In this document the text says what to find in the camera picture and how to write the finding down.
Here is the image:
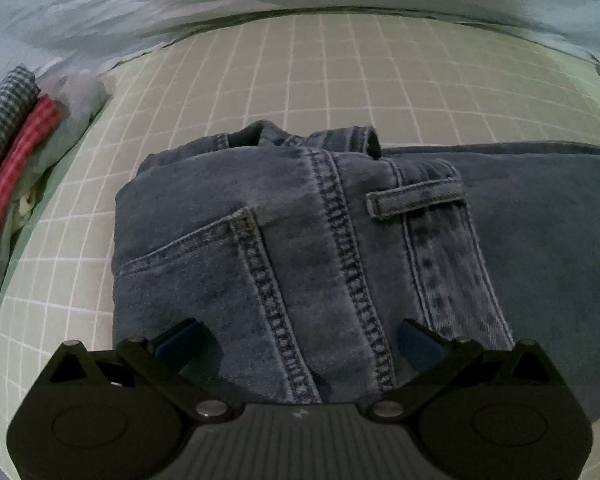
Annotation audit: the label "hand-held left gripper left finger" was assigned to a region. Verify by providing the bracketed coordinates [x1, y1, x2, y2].
[25, 319, 231, 418]

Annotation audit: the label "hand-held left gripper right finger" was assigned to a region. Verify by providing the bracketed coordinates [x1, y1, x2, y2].
[372, 319, 576, 418]

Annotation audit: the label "blue denim jeans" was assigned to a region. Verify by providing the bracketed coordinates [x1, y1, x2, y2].
[111, 120, 600, 426]

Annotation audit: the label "light green folded garment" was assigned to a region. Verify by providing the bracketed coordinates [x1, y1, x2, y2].
[0, 110, 106, 291]

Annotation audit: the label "red checked folded garment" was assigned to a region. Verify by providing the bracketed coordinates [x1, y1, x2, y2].
[0, 96, 63, 281]

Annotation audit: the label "pale grey folded garment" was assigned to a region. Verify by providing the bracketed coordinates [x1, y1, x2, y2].
[39, 72, 115, 128]

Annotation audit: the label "blue plaid folded shirt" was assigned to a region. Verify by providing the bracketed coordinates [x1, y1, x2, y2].
[0, 65, 38, 191]

